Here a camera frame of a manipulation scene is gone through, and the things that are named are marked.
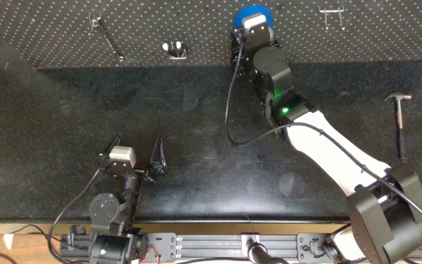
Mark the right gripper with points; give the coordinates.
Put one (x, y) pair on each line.
(258, 36)

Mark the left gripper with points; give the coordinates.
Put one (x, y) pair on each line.
(121, 170)

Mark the roll of blue tape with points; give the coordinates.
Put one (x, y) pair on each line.
(244, 11)

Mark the black and white pliers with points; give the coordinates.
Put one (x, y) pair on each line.
(177, 47)

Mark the wrench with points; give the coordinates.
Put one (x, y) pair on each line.
(109, 40)

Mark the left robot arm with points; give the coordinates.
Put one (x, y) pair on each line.
(104, 209)

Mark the black pegboard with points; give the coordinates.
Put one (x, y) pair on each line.
(379, 40)

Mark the hammer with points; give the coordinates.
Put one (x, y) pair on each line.
(399, 113)

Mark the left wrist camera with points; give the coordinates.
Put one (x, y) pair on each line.
(123, 155)

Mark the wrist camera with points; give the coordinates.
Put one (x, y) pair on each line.
(254, 21)
(123, 155)

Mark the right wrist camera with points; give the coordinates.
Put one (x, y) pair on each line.
(254, 21)

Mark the mounting rail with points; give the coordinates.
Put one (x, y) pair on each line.
(211, 245)

